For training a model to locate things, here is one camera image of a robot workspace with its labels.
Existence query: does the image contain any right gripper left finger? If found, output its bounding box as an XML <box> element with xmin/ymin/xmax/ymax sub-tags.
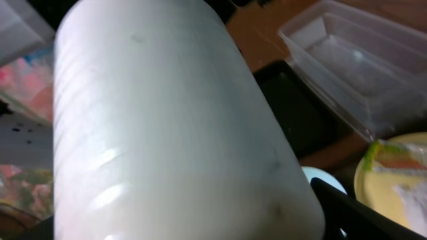
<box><xmin>13</xmin><ymin>216</ymin><xmax>54</xmax><ymax>240</ymax></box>

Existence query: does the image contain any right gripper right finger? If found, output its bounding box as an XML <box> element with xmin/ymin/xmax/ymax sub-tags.
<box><xmin>310</xmin><ymin>178</ymin><xmax>426</xmax><ymax>240</ymax></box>

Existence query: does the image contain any green yellow snack wrapper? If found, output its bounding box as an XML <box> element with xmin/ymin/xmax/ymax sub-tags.
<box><xmin>363</xmin><ymin>139</ymin><xmax>426</xmax><ymax>173</ymax></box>

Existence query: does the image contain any white tissue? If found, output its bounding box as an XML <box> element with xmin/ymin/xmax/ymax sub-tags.
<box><xmin>394</xmin><ymin>181</ymin><xmax>426</xmax><ymax>237</ymax></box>

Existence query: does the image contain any white paper cup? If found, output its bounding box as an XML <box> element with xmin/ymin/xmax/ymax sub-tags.
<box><xmin>53</xmin><ymin>0</ymin><xmax>325</xmax><ymax>240</ymax></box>

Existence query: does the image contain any yellow plate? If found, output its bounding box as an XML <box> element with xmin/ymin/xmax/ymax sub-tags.
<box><xmin>353</xmin><ymin>131</ymin><xmax>427</xmax><ymax>238</ymax></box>

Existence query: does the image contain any blue bowl with rice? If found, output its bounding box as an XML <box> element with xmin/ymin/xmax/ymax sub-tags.
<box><xmin>302</xmin><ymin>167</ymin><xmax>348</xmax><ymax>240</ymax></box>

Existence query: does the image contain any black plastic tray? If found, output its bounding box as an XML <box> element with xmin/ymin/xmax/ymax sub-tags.
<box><xmin>253</xmin><ymin>60</ymin><xmax>352</xmax><ymax>159</ymax></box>

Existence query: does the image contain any clear plastic bin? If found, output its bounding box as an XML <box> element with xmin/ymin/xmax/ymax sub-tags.
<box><xmin>278</xmin><ymin>1</ymin><xmax>426</xmax><ymax>141</ymax></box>

